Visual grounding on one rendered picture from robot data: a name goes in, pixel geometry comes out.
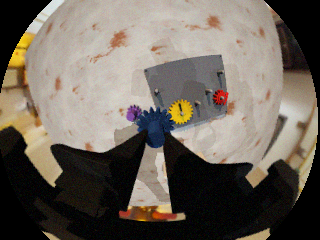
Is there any blue gear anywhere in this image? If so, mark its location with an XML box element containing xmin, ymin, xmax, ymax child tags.
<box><xmin>136</xmin><ymin>107</ymin><xmax>175</xmax><ymax>148</ymax></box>

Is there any purple gear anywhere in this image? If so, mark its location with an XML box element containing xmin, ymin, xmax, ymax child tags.
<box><xmin>127</xmin><ymin>104</ymin><xmax>143</xmax><ymax>121</ymax></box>

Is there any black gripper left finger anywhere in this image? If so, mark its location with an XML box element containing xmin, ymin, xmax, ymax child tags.
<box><xmin>49</xmin><ymin>129</ymin><xmax>148</xmax><ymax>212</ymax></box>

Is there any yellow gear with black stripe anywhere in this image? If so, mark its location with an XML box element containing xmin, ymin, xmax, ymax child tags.
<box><xmin>168</xmin><ymin>99</ymin><xmax>193</xmax><ymax>125</ymax></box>

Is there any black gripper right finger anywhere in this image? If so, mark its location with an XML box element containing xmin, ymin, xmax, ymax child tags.
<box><xmin>163</xmin><ymin>132</ymin><xmax>253</xmax><ymax>215</ymax></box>

